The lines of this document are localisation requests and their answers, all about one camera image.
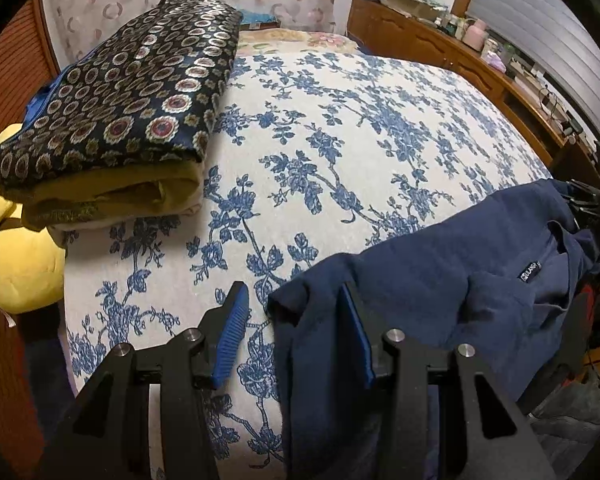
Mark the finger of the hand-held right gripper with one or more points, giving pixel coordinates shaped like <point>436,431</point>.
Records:
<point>580,200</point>

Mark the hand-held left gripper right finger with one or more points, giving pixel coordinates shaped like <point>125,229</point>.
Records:
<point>360,340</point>

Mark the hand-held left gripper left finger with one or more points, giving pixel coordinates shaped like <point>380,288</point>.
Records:
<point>230,340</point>

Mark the navy printed t-shirt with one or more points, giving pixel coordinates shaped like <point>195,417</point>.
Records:
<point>430,270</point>

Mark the lavender pouch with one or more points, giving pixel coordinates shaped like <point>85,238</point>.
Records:
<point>495,62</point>

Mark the grey window blind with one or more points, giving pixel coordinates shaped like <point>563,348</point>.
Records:
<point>545,25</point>

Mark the yellow plush toy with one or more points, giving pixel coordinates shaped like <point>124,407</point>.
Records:
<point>25,275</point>

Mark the blue floral bed sheet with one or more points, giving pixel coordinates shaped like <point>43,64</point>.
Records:
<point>355,125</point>

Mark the long wooden cabinet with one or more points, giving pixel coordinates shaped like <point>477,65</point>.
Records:
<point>415,35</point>

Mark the cardboard box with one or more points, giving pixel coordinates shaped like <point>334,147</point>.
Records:
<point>407,4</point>

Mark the folded dark circle-patterned quilt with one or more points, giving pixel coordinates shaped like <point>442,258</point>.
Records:
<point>130,85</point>

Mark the pink floral blanket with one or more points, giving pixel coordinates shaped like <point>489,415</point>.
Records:
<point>290,40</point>

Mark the small brown box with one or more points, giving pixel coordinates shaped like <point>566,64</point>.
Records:
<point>266,25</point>

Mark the teal cloth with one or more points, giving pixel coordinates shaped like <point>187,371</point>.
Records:
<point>256,16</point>

